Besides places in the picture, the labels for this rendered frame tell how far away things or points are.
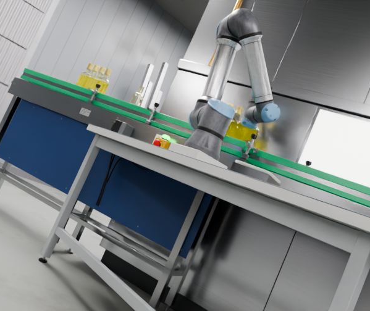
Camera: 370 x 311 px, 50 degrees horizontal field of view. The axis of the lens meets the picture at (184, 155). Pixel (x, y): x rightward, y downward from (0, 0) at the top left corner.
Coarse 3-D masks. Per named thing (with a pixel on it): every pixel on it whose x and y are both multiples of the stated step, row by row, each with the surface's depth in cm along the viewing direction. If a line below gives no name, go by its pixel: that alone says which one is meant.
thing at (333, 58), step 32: (224, 0) 255; (256, 0) 244; (288, 0) 235; (320, 0) 226; (352, 0) 218; (288, 32) 229; (320, 32) 221; (352, 32) 213; (192, 64) 249; (288, 64) 224; (320, 64) 216; (352, 64) 208; (192, 96) 246; (224, 96) 236; (288, 96) 218; (320, 96) 209; (352, 96) 204
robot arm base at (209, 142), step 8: (200, 128) 153; (208, 128) 152; (192, 136) 153; (200, 136) 151; (208, 136) 151; (216, 136) 152; (184, 144) 155; (192, 144) 150; (200, 144) 150; (208, 144) 150; (216, 144) 152; (208, 152) 149; (216, 152) 151
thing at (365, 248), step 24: (96, 144) 205; (120, 144) 189; (168, 168) 158; (72, 192) 203; (216, 192) 136; (240, 192) 128; (264, 216) 119; (288, 216) 113; (312, 216) 108; (48, 240) 202; (72, 240) 188; (336, 240) 101; (360, 240) 97; (96, 264) 168; (360, 264) 95; (120, 288) 152; (360, 288) 96
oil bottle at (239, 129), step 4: (240, 120) 208; (240, 124) 207; (236, 128) 207; (240, 128) 206; (244, 128) 206; (236, 132) 207; (240, 132) 206; (244, 132) 206; (232, 136) 207; (236, 136) 206; (240, 136) 205
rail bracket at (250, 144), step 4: (252, 136) 188; (256, 136) 188; (252, 140) 188; (248, 144) 187; (252, 144) 187; (248, 148) 188; (252, 148) 189; (256, 148) 197; (248, 152) 188; (256, 152) 197; (244, 156) 187; (248, 156) 188
